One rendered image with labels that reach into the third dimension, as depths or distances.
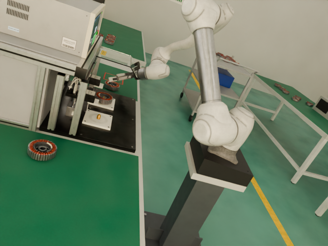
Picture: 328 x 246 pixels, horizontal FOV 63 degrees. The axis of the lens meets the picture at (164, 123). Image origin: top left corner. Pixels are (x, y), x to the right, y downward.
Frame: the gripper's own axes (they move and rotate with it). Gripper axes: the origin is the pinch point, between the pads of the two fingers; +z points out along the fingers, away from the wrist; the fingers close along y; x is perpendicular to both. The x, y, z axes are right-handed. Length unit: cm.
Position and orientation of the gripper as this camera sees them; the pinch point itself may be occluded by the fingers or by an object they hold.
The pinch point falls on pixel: (114, 77)
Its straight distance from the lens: 201.6
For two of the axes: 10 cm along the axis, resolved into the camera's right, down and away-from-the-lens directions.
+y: 2.5, -3.4, 9.1
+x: -1.7, -9.4, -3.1
